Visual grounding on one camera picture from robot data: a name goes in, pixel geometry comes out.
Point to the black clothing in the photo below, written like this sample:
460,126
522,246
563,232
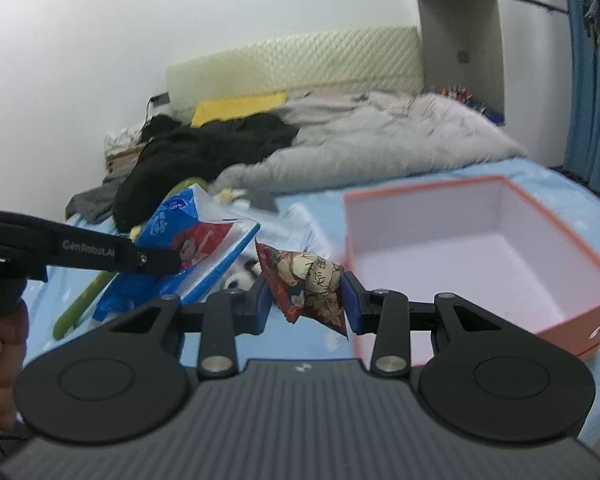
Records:
190,155

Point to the blue printed bed sheet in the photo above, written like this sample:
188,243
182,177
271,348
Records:
550,177

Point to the light grey duvet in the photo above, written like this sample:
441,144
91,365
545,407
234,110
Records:
380,135

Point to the orange cardboard box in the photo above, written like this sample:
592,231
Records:
570,305

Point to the white crumpled cloth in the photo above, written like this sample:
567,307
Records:
122,139

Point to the yellow pillow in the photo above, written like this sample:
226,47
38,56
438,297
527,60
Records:
240,107

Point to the brown nightstand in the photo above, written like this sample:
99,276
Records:
117,161

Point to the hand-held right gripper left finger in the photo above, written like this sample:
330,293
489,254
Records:
261,306

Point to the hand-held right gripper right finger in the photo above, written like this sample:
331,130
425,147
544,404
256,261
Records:
350,305

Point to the blue curtain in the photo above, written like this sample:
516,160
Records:
590,125

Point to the colourful small items row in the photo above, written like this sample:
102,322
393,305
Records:
472,100

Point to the person's left hand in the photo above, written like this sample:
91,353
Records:
0,365

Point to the green plush stick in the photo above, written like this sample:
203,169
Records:
80,305

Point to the cream quilted headboard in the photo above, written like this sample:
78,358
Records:
305,60

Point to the dark grey blanket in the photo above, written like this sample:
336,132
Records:
92,202

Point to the white wardrobe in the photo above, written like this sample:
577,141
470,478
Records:
530,60

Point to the dark switch on wardrobe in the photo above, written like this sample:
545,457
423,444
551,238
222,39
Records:
462,56

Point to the red patterned pouch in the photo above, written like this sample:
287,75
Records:
300,285

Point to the blue and white plastic bag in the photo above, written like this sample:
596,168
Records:
200,237

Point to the small panda plush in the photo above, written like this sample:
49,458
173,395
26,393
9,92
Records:
242,280

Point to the blue surgical face mask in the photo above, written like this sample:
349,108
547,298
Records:
300,230

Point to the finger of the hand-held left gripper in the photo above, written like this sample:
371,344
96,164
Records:
147,260

